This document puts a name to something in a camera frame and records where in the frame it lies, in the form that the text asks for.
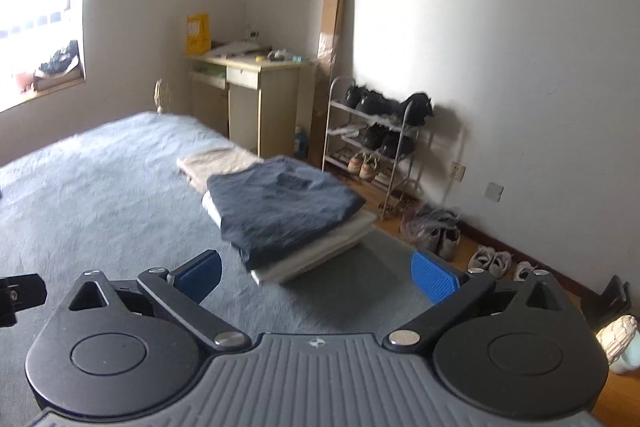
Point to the grey bed blanket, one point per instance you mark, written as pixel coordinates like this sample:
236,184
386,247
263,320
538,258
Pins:
100,197

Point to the black shoe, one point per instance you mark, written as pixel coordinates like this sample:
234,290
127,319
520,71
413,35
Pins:
357,98
416,109
384,103
374,135
397,144

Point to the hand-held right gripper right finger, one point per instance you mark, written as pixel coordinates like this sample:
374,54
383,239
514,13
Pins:
434,277

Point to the dark grey shorts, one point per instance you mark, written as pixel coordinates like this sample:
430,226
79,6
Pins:
285,212

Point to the metal shoe rack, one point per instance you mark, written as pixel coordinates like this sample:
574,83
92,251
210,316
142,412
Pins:
402,147

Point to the white folded garment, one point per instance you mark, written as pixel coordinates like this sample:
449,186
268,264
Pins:
320,252

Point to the wall switch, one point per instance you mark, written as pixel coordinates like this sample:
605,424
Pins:
495,192

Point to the long cardboard box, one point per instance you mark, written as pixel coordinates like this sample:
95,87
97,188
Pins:
332,7

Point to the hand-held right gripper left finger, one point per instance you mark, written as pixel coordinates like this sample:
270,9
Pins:
200,274

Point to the beige sneaker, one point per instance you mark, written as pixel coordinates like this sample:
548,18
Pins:
356,163
371,167

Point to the wall socket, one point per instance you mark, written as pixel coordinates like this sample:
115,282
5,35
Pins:
459,171

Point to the beige folded garment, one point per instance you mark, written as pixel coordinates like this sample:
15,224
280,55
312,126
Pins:
215,164

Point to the white sneaker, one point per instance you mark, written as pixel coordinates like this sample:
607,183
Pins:
501,263
479,259
524,271

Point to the clear plastic bag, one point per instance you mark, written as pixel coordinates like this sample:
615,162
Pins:
425,219

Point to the white papers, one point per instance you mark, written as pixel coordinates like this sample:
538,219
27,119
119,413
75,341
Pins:
240,48

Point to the cream bedpost finial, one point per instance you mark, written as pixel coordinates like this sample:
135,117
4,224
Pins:
161,97

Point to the white slipper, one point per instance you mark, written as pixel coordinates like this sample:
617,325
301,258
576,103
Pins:
617,339

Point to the wooden shelf unit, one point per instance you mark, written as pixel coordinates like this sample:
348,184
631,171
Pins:
270,107

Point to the grey sneaker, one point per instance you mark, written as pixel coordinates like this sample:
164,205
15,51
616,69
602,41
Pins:
431,241
450,244

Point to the dark plastic bag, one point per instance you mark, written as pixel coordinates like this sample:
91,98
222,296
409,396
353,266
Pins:
60,57

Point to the terracotta flower pot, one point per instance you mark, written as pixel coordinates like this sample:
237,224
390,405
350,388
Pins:
25,84

